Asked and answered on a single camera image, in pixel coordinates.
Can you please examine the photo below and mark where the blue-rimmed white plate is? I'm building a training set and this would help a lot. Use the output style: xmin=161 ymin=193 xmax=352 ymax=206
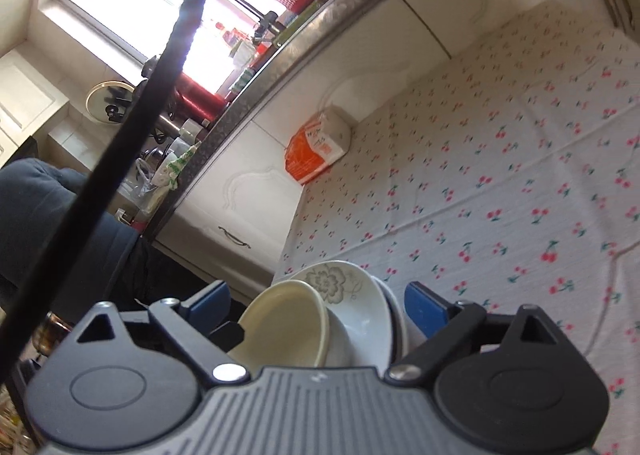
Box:
xmin=372 ymin=276 xmax=416 ymax=364

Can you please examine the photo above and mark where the large floral white plate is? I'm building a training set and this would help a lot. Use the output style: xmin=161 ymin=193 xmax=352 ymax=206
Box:
xmin=290 ymin=260 xmax=394 ymax=375

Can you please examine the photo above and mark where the cream bowl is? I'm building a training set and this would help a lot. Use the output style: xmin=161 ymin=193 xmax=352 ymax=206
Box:
xmin=229 ymin=281 xmax=330 ymax=374

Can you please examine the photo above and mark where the person in dark clothes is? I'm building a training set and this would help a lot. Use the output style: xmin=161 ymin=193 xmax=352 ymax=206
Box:
xmin=0 ymin=156 xmax=202 ymax=326

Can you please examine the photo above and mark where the cherry print tablecloth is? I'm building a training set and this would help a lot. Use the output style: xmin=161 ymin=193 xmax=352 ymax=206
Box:
xmin=276 ymin=1 xmax=639 ymax=454

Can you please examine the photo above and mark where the orange white packet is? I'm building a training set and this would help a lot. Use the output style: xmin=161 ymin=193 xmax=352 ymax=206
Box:
xmin=284 ymin=108 xmax=352 ymax=186

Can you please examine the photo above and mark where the red thermos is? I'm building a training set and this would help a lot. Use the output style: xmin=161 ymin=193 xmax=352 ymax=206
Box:
xmin=175 ymin=73 xmax=228 ymax=127

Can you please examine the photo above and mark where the black cable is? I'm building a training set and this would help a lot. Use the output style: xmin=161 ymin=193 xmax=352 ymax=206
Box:
xmin=0 ymin=0 xmax=211 ymax=381

